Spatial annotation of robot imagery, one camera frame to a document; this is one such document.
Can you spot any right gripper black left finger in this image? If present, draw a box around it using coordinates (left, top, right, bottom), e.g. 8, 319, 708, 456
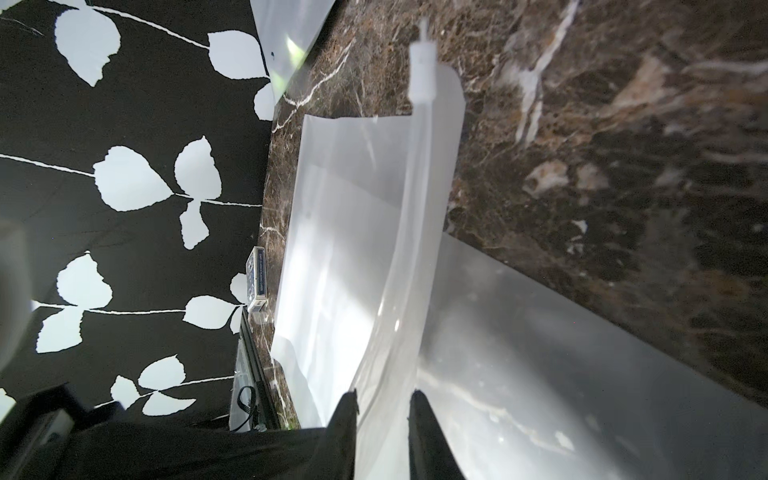
303, 390, 359, 480

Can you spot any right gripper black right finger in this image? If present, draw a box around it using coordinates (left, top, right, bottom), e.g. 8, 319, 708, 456
408, 390, 465, 480

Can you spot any clear zip-top bag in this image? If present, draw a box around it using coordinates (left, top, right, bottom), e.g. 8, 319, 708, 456
250, 0, 335, 100
271, 35, 465, 479

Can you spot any clear zip-top bag top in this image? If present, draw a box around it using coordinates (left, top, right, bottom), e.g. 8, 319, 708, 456
250, 0, 335, 100

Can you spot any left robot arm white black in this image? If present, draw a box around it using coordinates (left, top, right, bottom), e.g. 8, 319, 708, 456
1, 385, 337, 479

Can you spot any stack of clear zip-top bags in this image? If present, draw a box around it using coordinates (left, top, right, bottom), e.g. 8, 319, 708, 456
417, 235, 767, 479

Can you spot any small printed card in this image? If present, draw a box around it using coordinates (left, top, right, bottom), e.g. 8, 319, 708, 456
245, 246, 268, 312

